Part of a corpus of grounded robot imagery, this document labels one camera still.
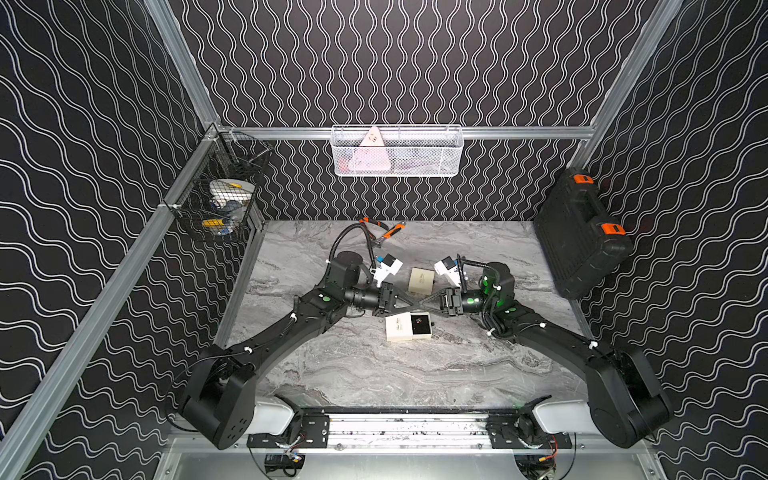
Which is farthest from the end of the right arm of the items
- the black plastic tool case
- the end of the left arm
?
the black plastic tool case

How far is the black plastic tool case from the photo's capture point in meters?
0.82

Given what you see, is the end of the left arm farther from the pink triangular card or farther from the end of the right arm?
the pink triangular card

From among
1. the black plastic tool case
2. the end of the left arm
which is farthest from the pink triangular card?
the black plastic tool case

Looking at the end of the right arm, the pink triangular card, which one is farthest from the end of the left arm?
the pink triangular card

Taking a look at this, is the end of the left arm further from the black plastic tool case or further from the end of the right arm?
the black plastic tool case
